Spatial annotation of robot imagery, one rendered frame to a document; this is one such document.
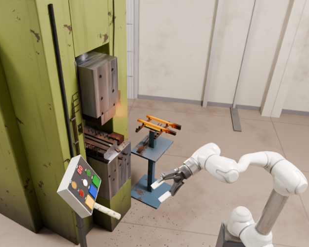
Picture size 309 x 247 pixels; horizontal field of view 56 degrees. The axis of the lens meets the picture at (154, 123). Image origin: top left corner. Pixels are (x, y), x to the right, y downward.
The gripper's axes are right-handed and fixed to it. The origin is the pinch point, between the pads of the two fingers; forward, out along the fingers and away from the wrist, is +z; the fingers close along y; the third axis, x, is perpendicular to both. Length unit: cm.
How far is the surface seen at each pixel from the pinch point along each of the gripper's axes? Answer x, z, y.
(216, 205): -61, -63, -179
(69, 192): -48, 41, -10
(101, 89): -95, -16, 11
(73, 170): -63, 33, -10
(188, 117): -227, -146, -212
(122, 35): -133, -60, 21
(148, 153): -108, -29, -91
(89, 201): -48, 36, -29
